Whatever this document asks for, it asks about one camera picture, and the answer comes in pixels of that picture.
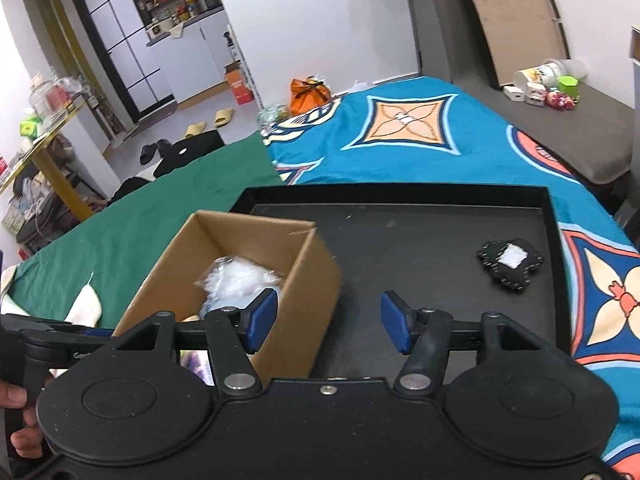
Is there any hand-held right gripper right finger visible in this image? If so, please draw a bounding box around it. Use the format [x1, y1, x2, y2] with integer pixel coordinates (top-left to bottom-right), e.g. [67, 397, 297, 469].
[380, 290, 566, 395]

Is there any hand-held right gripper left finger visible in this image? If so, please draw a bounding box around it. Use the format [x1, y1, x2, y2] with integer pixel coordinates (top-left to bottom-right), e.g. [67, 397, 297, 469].
[114, 288, 279, 395]

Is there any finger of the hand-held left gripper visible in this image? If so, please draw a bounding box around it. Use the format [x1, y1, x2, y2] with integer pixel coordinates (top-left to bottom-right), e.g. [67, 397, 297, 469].
[52, 325, 116, 343]

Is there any brown cardboard box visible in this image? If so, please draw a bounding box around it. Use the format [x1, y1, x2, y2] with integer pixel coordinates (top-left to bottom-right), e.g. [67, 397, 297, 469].
[112, 210, 343, 381]

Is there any clear bag of white stuffing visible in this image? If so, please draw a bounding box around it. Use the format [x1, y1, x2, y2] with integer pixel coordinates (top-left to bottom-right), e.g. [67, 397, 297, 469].
[195, 256, 286, 318]

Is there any black tray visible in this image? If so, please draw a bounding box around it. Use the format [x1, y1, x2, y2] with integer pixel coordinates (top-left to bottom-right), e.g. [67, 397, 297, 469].
[227, 186, 573, 381]

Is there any person's left hand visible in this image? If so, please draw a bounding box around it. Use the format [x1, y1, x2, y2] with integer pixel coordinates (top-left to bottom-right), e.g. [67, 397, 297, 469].
[0, 380, 46, 461]

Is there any cream white cloth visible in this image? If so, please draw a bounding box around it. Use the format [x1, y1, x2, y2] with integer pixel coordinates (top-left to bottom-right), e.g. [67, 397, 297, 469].
[0, 267, 103, 326]

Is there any black felt pouch white patch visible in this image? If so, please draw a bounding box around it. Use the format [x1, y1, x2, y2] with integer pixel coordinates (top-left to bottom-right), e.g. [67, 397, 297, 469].
[475, 237, 545, 293]

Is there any black clothing pile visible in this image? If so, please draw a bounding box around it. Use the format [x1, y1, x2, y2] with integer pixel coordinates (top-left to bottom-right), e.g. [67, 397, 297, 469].
[112, 176, 156, 203]

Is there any green cloth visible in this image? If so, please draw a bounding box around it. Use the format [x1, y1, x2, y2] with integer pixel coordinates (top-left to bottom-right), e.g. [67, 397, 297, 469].
[10, 130, 283, 323]

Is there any yellow legged table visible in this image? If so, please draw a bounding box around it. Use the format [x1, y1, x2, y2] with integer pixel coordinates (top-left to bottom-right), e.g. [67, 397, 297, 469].
[0, 100, 101, 221]

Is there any teal printed blanket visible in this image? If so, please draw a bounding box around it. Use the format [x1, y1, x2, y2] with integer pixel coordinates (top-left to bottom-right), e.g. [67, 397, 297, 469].
[260, 76, 640, 480]

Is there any black plastic chair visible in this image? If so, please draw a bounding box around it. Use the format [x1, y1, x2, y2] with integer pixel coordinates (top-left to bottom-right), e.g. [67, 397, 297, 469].
[154, 130, 226, 178]

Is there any wrapped flower bouquet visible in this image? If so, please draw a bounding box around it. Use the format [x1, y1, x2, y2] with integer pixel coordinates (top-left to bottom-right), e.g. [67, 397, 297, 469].
[257, 104, 291, 128]

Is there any orange bag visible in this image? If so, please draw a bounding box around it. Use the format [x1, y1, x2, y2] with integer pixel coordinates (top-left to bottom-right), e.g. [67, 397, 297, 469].
[289, 76, 333, 117]

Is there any orange cardboard box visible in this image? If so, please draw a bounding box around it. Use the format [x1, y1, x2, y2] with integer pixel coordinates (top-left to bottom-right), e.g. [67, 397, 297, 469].
[224, 61, 255, 106]

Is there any clear wrapped gift basket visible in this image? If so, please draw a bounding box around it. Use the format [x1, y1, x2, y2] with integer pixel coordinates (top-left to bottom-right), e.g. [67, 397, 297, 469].
[29, 72, 96, 121]

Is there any white narrow rack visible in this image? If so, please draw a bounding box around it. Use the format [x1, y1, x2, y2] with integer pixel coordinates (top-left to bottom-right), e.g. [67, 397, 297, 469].
[224, 22, 265, 108]

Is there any grey padded bench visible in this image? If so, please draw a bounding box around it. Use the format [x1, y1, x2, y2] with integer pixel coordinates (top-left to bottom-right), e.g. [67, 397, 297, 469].
[492, 80, 636, 186]

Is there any white kitchen cabinet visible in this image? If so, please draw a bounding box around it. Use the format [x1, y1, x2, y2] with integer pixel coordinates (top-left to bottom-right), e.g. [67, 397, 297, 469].
[146, 10, 241, 101]

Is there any white printed cup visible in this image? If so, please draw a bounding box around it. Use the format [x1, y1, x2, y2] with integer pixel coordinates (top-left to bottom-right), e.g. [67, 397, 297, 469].
[514, 60, 566, 92]

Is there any black framed sliding door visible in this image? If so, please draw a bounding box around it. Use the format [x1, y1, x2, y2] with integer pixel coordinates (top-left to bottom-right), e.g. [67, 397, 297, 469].
[70, 0, 178, 123]

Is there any clear plastic cup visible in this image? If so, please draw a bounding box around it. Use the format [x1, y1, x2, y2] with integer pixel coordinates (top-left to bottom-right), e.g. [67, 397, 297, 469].
[562, 59, 590, 81]

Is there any black framed brown board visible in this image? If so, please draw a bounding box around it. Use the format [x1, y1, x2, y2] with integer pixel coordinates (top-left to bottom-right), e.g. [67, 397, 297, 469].
[452, 0, 571, 88]

